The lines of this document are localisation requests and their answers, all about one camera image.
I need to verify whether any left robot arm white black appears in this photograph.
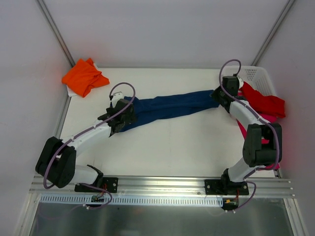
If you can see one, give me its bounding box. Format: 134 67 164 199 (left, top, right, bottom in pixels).
35 98 136 192

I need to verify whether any white plastic basket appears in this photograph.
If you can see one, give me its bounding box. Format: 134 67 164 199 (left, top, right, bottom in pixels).
222 64 281 99

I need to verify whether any right corner metal profile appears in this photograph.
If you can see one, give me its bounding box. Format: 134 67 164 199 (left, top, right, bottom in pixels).
251 0 296 66

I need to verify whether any pink t shirt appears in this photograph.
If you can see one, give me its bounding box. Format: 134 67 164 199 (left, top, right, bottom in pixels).
237 114 277 170

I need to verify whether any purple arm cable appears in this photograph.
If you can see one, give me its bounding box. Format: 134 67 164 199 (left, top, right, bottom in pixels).
219 59 281 213
43 82 136 211

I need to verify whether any left corner metal profile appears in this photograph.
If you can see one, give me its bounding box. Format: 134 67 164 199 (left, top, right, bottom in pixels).
35 0 75 67

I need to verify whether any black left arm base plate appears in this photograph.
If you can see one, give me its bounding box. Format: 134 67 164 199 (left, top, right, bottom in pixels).
74 177 119 193

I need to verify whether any orange folded t shirt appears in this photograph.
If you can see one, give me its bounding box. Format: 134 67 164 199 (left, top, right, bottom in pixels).
61 58 110 98

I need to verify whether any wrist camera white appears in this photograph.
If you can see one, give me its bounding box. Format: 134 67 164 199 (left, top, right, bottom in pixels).
109 91 124 102
237 77 244 88

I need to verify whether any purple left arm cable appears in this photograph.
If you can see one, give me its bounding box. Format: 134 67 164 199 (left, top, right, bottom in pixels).
43 82 136 211

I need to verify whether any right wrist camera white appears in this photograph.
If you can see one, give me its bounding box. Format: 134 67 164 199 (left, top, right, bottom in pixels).
237 77 244 88

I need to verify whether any corner metal profile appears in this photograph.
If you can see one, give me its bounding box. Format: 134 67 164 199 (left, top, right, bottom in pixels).
35 0 75 67
251 0 296 66

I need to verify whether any red t shirt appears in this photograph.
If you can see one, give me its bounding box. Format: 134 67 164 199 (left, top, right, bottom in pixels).
240 82 286 118

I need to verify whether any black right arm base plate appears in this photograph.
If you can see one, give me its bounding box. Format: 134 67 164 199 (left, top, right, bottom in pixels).
204 179 249 196

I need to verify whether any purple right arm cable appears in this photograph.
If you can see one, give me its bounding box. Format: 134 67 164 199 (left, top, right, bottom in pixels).
219 59 281 213

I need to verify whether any blue printed t shirt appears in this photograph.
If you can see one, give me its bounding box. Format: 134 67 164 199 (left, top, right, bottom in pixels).
121 90 219 132

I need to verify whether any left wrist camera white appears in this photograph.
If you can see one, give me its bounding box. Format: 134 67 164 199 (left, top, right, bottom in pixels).
109 91 124 102

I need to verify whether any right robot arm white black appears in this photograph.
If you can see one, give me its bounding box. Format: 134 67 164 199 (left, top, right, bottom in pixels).
205 75 282 196

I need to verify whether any white slotted cable duct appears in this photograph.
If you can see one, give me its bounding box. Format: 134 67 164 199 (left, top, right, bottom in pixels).
40 194 223 207

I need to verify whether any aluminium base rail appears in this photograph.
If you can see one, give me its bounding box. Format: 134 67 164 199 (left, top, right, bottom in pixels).
29 174 295 199

